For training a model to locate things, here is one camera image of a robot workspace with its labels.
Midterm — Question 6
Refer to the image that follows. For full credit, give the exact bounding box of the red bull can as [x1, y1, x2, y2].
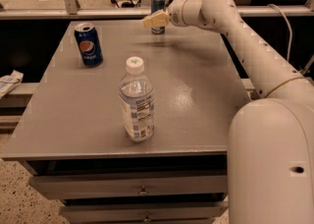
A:
[151, 0, 166, 34]

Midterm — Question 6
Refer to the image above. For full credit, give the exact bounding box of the grey drawer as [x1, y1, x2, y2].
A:
[28, 175, 228, 199]
[60, 202, 228, 224]

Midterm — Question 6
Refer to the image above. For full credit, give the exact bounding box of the clear plastic water bottle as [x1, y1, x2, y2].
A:
[119, 56, 155, 142]

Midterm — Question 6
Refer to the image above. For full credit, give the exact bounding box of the white folded cloth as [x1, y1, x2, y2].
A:
[0, 71, 24, 99]

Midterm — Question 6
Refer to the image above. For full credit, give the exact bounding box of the grey drawer cabinet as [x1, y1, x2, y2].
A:
[2, 21, 248, 224]

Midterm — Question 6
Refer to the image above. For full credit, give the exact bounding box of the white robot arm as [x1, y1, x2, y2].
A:
[143, 0, 314, 224]

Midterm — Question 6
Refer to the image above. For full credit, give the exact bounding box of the lower grey drawer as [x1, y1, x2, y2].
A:
[60, 202, 228, 224]

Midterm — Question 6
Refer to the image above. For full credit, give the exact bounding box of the upper grey drawer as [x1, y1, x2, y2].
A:
[28, 175, 228, 199]

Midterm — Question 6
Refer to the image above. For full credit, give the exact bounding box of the blue pepsi can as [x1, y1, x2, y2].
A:
[75, 22, 103, 67]

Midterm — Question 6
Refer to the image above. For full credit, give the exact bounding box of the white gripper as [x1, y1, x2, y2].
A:
[142, 0, 187, 28]

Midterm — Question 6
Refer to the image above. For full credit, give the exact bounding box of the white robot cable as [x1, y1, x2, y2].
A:
[267, 3, 293, 63]

